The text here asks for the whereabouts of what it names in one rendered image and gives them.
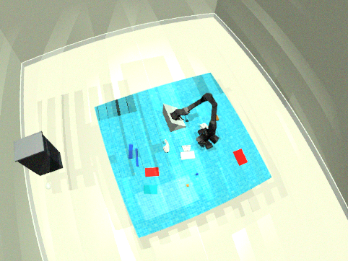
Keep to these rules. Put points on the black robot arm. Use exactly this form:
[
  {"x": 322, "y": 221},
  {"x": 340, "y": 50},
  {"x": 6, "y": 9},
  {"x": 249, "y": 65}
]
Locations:
[{"x": 212, "y": 126}]

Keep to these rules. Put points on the red flat plate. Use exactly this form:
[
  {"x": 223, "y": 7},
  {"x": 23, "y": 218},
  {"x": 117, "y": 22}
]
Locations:
[
  {"x": 239, "y": 155},
  {"x": 151, "y": 172}
]

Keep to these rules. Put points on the cyan flat plate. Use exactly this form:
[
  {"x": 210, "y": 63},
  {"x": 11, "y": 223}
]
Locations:
[{"x": 150, "y": 189}]

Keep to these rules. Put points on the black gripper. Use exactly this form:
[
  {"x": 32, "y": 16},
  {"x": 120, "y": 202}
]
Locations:
[{"x": 207, "y": 144}]

